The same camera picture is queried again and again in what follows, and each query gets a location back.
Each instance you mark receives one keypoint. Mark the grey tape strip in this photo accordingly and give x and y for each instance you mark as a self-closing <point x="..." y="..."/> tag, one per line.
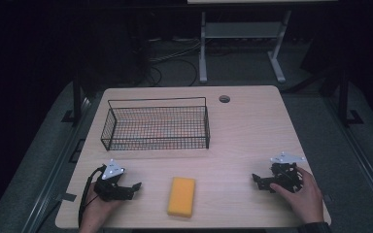
<point x="66" y="196"/>

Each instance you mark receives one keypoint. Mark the black metal post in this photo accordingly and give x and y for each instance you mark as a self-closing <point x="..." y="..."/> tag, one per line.
<point x="77" y="97"/>
<point x="344" y="97"/>

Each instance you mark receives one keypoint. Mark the white metal stand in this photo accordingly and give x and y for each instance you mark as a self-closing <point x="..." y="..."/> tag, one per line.
<point x="239" y="30"/>

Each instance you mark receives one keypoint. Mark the yellow sponge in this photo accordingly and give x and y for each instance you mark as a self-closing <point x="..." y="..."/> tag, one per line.
<point x="181" y="196"/>

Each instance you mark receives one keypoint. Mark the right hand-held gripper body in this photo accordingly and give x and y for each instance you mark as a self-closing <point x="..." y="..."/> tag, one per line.
<point x="286" y="176"/>

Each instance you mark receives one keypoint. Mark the person's right hand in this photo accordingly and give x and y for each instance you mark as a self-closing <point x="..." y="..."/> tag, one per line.
<point x="304" y="197"/>

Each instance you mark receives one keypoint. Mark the person's left hand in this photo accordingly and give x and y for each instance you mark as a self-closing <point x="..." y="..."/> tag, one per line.
<point x="97" y="210"/>

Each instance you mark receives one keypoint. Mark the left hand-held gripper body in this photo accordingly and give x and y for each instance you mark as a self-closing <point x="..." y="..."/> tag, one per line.
<point x="111" y="187"/>

